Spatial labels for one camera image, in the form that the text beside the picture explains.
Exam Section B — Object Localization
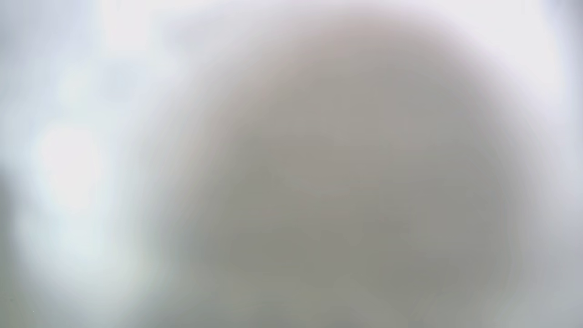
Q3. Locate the white garment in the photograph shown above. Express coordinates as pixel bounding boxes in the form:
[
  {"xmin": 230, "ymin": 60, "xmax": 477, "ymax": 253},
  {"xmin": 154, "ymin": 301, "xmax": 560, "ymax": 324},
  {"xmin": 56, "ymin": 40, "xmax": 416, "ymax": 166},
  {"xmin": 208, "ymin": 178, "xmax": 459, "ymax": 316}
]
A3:
[{"xmin": 0, "ymin": 0, "xmax": 583, "ymax": 328}]

